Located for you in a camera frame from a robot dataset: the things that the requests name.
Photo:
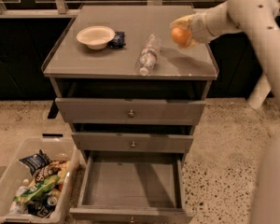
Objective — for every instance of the grey open bottom drawer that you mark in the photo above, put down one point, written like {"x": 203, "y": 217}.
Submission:
{"x": 132, "y": 188}

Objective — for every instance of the blue soda can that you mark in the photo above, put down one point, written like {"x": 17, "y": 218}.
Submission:
{"x": 43, "y": 209}

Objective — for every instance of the brown white snack bag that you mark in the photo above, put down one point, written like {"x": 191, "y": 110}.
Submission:
{"x": 59, "y": 168}

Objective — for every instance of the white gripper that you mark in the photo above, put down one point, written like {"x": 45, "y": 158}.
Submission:
{"x": 198, "y": 25}

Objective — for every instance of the white leaning tube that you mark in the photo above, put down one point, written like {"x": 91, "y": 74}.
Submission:
{"x": 260, "y": 92}

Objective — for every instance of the grey middle drawer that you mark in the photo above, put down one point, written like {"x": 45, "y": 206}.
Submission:
{"x": 133, "y": 142}

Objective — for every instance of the grey top drawer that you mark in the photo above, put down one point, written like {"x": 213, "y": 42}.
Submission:
{"x": 135, "y": 111}

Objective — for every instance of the clear plastic storage bin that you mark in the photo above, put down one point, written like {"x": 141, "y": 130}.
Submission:
{"x": 58, "y": 149}

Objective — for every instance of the green snack bag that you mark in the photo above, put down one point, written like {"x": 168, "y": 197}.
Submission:
{"x": 37, "y": 190}

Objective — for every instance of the white paper bowl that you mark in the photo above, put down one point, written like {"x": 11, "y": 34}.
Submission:
{"x": 96, "y": 37}

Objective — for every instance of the orange fruit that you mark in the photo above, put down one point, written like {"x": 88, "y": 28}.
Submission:
{"x": 180, "y": 36}

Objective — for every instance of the clear plastic water bottle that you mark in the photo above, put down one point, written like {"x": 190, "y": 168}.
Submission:
{"x": 149, "y": 55}

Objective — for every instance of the dark blue snack packet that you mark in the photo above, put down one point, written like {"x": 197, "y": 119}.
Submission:
{"x": 118, "y": 41}

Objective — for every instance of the grey drawer cabinet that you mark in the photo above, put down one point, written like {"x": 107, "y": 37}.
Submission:
{"x": 75, "y": 71}

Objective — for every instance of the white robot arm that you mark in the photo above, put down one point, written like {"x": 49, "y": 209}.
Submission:
{"x": 255, "y": 18}

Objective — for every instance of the dark blue chip bag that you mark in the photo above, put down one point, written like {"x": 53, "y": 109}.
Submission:
{"x": 36, "y": 161}

